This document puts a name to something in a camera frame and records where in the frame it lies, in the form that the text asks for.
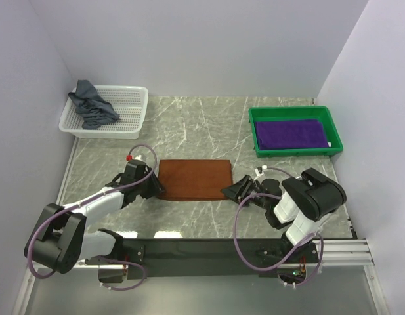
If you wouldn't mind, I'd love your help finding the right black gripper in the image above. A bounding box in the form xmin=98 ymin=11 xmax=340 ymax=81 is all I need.
xmin=221 ymin=174 xmax=270 ymax=211

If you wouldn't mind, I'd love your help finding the orange brown towel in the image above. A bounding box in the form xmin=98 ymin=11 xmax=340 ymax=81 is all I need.
xmin=158 ymin=159 xmax=233 ymax=201

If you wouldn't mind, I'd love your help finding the purple towel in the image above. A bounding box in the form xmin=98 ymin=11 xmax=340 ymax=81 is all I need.
xmin=255 ymin=119 xmax=329 ymax=150

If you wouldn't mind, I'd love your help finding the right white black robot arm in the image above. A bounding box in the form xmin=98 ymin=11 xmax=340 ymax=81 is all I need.
xmin=221 ymin=165 xmax=347 ymax=262

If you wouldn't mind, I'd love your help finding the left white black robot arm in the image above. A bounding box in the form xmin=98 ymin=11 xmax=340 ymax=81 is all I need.
xmin=24 ymin=159 xmax=164 ymax=279

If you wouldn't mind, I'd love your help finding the white plastic basket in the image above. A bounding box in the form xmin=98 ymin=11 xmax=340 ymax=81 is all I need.
xmin=58 ymin=85 xmax=148 ymax=140

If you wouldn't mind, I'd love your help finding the grey towel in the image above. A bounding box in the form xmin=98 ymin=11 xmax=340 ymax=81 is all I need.
xmin=68 ymin=80 xmax=121 ymax=130

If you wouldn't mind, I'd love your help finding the green plastic tray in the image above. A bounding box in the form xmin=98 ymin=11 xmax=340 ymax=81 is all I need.
xmin=249 ymin=106 xmax=343 ymax=158

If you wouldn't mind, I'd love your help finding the black base beam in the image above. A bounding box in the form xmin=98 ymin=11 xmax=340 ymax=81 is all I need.
xmin=85 ymin=238 xmax=318 ymax=284

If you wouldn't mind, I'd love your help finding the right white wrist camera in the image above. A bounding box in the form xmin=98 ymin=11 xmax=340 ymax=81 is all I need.
xmin=255 ymin=167 xmax=266 ymax=182

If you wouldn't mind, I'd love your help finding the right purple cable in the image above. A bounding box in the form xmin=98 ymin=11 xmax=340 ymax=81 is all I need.
xmin=233 ymin=167 xmax=324 ymax=291

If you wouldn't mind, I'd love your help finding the aluminium frame rail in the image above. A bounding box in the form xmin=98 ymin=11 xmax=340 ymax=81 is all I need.
xmin=12 ymin=240 xmax=389 ymax=314

